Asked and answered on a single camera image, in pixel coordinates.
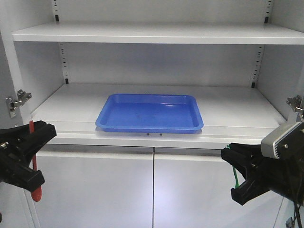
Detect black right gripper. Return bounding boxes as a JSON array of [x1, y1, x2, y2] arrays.
[[221, 143, 304, 205]]

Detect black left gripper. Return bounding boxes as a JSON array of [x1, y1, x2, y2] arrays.
[[0, 121, 57, 191]]

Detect green plastic spoon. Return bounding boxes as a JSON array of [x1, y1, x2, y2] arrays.
[[227, 144, 240, 190]]

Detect red plastic spoon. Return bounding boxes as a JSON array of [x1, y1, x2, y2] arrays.
[[28, 120, 43, 203]]

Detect left cabinet door hinge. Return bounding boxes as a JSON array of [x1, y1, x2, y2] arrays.
[[5, 89, 32, 118]]

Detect cabinet door hinge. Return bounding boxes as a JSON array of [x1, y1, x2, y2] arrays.
[[5, 89, 32, 118], [286, 95, 304, 114]]

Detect right cabinet door hinge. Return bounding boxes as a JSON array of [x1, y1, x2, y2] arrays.
[[286, 95, 304, 114]]

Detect grey metal cabinet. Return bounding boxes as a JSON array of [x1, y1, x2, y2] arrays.
[[0, 0, 304, 228]]

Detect blue plastic tray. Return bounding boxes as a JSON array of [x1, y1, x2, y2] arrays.
[[95, 94, 204, 134]]

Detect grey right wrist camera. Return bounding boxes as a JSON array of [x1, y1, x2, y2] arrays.
[[261, 122, 304, 160]]

